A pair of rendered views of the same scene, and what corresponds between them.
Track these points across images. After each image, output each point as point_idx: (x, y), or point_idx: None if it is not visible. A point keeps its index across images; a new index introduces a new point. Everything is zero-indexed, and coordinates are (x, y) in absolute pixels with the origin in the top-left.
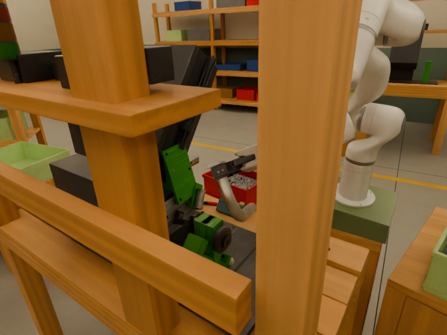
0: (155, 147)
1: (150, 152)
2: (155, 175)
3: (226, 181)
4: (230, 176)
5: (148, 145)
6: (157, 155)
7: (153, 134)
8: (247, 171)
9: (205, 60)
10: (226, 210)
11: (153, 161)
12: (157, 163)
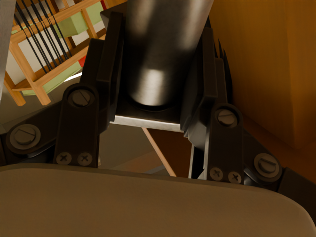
0: (296, 87)
1: (312, 73)
2: (305, 11)
3: (189, 41)
4: (113, 64)
5: (315, 89)
6: (295, 68)
7: (299, 113)
8: (101, 176)
9: None
10: None
11: (307, 52)
12: (295, 46)
